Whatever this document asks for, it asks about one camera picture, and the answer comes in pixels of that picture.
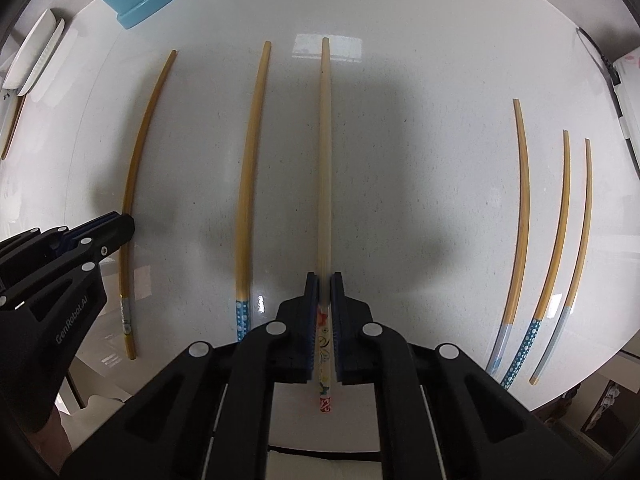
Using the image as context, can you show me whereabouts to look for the large white bowl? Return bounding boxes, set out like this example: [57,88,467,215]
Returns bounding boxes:
[2,7,57,88]

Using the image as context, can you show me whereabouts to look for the white ribbed plate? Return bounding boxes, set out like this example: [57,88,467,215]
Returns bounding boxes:
[17,18,69,97]

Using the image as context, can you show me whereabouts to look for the red patterned end chopstick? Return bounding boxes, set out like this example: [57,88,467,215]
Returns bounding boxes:
[316,36,335,413]

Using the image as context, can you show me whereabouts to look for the white rice cooker pink flowers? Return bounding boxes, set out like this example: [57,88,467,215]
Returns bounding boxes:
[612,47,640,128]

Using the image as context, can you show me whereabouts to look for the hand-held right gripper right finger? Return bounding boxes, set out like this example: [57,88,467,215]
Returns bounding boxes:
[330,271,603,480]

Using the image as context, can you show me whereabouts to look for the yellow chopstick white patterned band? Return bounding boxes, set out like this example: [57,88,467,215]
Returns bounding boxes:
[119,50,178,361]

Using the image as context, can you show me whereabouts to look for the blue dotted end chopstick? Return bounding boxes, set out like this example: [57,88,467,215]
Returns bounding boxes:
[234,41,272,343]
[500,130,572,391]

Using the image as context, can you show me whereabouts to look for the grey end chopstick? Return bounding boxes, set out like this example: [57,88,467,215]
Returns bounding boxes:
[529,138,593,387]
[485,99,531,377]

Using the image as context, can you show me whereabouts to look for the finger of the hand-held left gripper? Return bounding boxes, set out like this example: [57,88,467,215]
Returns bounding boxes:
[0,213,133,282]
[50,215,137,282]

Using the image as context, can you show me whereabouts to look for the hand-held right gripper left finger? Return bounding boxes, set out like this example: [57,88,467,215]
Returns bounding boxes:
[65,271,321,480]

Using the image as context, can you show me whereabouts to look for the person's left forearm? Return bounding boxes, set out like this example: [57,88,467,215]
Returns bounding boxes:
[27,400,76,480]

